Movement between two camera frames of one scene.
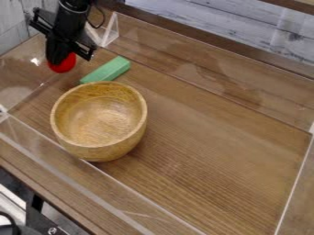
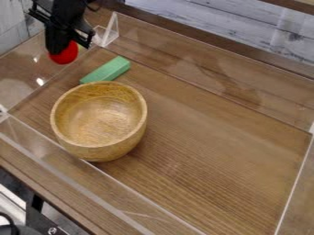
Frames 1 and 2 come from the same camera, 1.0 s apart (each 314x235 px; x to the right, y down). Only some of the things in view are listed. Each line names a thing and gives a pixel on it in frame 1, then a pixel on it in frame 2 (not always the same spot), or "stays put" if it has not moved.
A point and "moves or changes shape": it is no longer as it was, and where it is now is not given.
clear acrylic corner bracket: [105, 34] stays put
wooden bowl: [97, 120] stays put
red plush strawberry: [67, 65] moves or changes shape
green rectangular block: [109, 71] stays put
